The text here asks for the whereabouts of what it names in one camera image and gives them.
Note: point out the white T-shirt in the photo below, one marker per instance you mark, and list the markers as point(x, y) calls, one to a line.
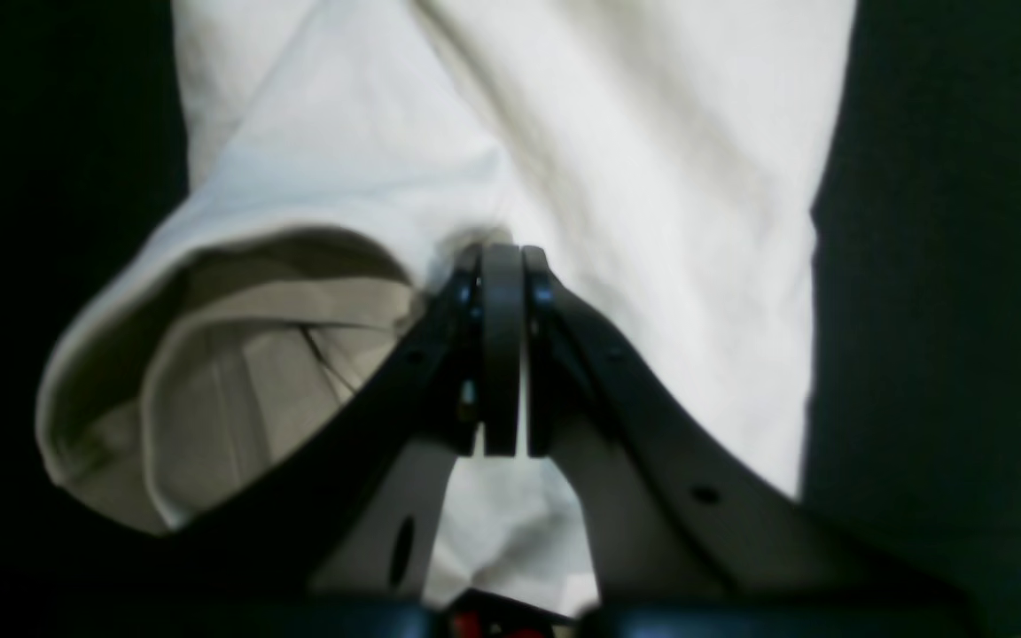
point(664, 154)

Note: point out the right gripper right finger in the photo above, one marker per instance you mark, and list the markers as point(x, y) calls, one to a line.
point(685, 540)

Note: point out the black table cloth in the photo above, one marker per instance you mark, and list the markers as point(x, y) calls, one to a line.
point(916, 419)

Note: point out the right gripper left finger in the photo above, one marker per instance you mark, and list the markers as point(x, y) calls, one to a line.
point(337, 540)

